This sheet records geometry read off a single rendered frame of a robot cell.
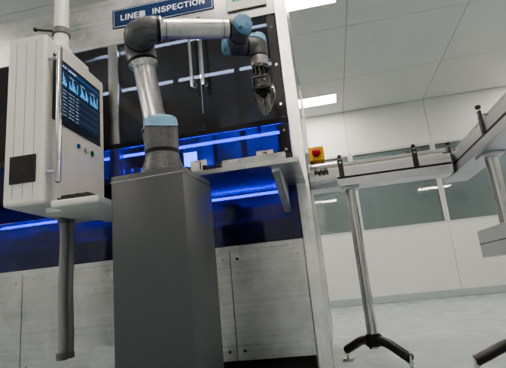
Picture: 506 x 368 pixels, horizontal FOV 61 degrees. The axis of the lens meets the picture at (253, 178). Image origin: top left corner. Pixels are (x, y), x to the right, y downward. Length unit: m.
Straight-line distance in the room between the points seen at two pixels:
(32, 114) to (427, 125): 6.01
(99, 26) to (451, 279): 5.60
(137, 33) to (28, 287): 1.45
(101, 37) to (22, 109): 0.86
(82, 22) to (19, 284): 1.50
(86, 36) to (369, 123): 5.10
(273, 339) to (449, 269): 4.97
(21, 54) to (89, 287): 1.13
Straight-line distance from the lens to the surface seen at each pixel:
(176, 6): 2.64
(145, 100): 1.72
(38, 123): 1.99
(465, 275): 6.86
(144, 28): 1.72
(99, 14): 2.83
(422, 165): 2.24
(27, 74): 2.11
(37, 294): 2.52
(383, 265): 6.67
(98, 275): 2.34
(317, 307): 2.04
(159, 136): 1.50
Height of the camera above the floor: 0.40
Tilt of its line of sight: 14 degrees up
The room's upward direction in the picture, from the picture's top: 6 degrees counter-clockwise
